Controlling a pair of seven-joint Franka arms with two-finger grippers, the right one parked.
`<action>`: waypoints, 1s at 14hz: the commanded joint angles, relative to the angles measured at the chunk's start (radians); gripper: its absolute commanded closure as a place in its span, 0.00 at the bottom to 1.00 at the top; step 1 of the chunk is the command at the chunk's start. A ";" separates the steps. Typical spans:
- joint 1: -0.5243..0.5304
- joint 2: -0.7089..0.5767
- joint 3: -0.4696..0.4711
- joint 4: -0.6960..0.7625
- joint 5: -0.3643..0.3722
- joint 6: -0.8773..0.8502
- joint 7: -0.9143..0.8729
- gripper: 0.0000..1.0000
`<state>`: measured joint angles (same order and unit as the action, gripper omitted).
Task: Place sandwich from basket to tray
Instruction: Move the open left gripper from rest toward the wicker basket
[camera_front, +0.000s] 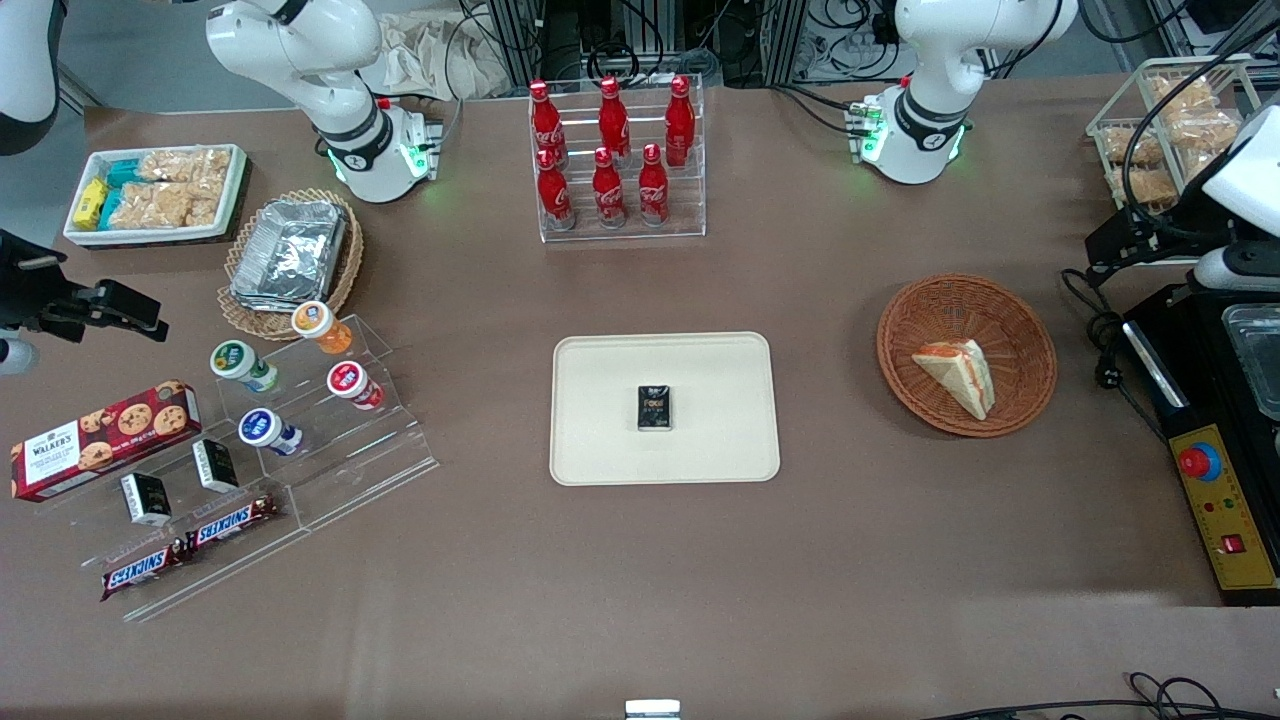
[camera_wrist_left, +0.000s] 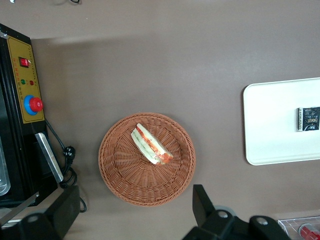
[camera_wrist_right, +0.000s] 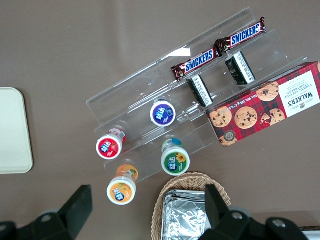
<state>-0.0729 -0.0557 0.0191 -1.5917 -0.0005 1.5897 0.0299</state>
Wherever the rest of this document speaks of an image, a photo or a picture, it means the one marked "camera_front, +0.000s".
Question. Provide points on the beige cloth bag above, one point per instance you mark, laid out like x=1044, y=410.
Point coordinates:
x=430, y=60

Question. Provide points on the teal snack pack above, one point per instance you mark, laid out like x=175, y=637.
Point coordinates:
x=124, y=173
x=112, y=208

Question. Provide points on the small white block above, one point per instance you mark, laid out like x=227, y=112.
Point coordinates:
x=652, y=710

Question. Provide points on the clear acrylic step display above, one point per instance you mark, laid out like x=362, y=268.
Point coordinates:
x=370, y=460
x=230, y=570

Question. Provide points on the light woven wicker basket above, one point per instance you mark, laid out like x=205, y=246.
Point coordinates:
x=345, y=270

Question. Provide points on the clear bin of pastries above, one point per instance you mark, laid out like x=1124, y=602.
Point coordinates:
x=1100, y=115

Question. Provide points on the small black card box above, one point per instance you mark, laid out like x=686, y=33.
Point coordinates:
x=655, y=408

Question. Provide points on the brown round wicker basket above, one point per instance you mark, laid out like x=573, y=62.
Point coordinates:
x=930, y=310

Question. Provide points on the cream rectangular tray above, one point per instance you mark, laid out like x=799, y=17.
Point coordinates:
x=600, y=420

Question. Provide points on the red Walkers cookie box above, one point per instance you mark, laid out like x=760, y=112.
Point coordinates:
x=100, y=440

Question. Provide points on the blue lid yogurt cup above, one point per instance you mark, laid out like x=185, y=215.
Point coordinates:
x=264, y=428

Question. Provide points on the triangular sandwich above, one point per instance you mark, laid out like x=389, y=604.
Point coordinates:
x=958, y=375

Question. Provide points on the orange lid yogurt cup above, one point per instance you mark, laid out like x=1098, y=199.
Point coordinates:
x=318, y=325

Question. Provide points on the small black white box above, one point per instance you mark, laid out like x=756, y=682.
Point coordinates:
x=146, y=498
x=215, y=465

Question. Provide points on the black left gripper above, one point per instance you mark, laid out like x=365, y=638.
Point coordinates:
x=1176, y=217

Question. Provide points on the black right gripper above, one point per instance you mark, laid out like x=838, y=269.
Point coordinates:
x=22, y=293

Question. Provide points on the yellow snack pack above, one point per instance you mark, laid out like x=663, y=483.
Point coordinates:
x=90, y=203

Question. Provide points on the clear plastic container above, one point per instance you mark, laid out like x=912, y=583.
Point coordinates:
x=1262, y=360

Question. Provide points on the Snickers chocolate bar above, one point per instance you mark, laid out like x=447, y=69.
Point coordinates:
x=230, y=522
x=145, y=568

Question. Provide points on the red cola bottle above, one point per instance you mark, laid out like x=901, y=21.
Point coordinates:
x=653, y=190
x=612, y=120
x=680, y=122
x=554, y=195
x=545, y=125
x=607, y=192

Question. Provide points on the clear acrylic bottle rack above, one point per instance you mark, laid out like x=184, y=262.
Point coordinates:
x=690, y=205

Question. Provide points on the black aluminium frame rack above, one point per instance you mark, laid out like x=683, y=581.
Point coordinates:
x=560, y=40

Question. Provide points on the green lid yogurt cup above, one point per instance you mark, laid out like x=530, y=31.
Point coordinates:
x=238, y=362

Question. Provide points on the black yellow control box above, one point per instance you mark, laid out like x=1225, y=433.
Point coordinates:
x=1225, y=520

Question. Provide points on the clear-wrapped rice cracker pack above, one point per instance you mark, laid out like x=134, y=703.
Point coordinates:
x=165, y=205
x=1135, y=145
x=185, y=165
x=1148, y=188
x=1185, y=93
x=1205, y=130

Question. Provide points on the silver foil container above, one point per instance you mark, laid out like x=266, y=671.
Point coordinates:
x=290, y=250

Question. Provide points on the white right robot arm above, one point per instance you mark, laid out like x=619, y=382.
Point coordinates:
x=300, y=50

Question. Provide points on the white rectangular snack bin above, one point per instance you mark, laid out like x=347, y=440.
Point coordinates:
x=238, y=185

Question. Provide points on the red emergency stop button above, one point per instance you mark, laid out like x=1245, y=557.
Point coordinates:
x=1199, y=462

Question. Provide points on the red lid yogurt cup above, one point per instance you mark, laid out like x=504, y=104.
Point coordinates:
x=350, y=382

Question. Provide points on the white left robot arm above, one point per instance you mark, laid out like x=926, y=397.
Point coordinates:
x=930, y=60

